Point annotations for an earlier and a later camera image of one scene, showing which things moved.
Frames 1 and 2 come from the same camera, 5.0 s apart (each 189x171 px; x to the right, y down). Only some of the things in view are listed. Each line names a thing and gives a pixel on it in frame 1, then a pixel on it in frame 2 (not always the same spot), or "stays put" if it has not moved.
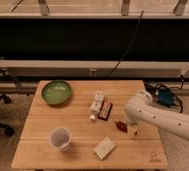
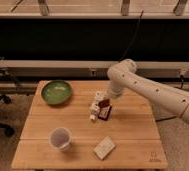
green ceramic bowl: (56, 92) stays put
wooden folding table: (81, 125) stays put
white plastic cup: (60, 138) stays put
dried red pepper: (122, 126) -> (104, 103)
